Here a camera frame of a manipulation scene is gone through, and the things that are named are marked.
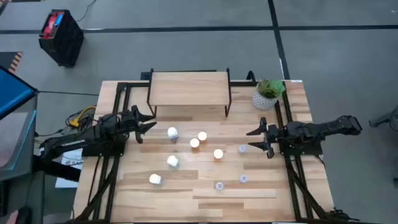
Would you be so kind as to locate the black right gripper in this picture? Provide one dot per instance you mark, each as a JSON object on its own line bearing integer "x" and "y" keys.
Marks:
{"x": 276, "y": 135}

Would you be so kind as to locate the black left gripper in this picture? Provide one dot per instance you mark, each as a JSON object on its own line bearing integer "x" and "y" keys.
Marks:
{"x": 128, "y": 123}

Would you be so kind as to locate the orange pill bottle white cap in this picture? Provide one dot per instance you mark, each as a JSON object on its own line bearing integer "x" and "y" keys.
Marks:
{"x": 194, "y": 142}
{"x": 218, "y": 154}
{"x": 202, "y": 136}

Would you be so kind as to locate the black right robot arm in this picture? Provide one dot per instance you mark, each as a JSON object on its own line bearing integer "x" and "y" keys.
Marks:
{"x": 326, "y": 127}

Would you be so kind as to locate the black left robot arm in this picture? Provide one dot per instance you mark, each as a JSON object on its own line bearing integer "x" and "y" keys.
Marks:
{"x": 77, "y": 141}

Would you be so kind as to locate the succulent in white patterned pot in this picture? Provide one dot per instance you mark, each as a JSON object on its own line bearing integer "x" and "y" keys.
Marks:
{"x": 264, "y": 101}

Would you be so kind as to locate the white paper sheet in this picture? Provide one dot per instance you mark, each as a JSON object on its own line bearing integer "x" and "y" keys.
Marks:
{"x": 71, "y": 161}

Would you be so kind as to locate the black table clamp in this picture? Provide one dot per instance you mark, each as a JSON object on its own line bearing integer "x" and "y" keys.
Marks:
{"x": 339, "y": 215}

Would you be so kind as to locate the black crate with red top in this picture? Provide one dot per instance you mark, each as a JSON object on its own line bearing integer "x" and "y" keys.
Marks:
{"x": 63, "y": 37}

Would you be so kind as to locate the grey chair base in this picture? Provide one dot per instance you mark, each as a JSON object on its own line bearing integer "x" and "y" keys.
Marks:
{"x": 385, "y": 118}

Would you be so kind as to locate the grey side desk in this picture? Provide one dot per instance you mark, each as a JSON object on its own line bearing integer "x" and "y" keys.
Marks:
{"x": 18, "y": 146}

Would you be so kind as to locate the blue computer monitor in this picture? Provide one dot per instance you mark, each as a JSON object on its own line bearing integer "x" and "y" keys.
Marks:
{"x": 15, "y": 90}

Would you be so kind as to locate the black yellow striped floor mat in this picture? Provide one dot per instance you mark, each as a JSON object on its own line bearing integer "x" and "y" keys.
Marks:
{"x": 7, "y": 60}

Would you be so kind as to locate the black computer mouse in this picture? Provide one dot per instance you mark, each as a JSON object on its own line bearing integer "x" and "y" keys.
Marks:
{"x": 25, "y": 216}

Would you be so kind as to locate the person's hand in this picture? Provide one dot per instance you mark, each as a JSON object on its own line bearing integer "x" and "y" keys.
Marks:
{"x": 7, "y": 218}

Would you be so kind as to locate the black metal table frame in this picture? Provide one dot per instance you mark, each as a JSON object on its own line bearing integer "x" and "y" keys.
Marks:
{"x": 242, "y": 83}

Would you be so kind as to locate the wooden shelf with black frame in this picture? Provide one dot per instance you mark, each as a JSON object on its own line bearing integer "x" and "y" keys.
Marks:
{"x": 189, "y": 88}

